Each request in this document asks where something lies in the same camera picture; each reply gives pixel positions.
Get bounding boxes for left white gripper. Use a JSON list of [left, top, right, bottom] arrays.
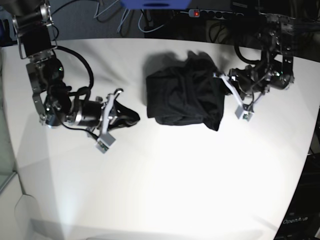
[[212, 71, 270, 122]]

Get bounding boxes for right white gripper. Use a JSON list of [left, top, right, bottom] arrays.
[[86, 88, 141, 153]]

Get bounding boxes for dark navy long-sleeve shirt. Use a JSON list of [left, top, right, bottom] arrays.
[[145, 51, 225, 132]]

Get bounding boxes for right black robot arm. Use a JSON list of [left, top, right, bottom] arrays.
[[0, 0, 140, 153]]

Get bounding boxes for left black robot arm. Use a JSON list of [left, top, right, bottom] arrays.
[[213, 13, 295, 121]]

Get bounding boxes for blue plastic box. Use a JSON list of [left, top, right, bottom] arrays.
[[121, 0, 191, 10]]

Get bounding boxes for black OpenArm control box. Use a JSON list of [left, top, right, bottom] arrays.
[[274, 153, 320, 240]]

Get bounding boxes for white cable bundle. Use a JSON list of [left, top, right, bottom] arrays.
[[93, 0, 173, 36]]

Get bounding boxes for white power strip red switch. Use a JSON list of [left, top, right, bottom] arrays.
[[186, 9, 245, 21]]

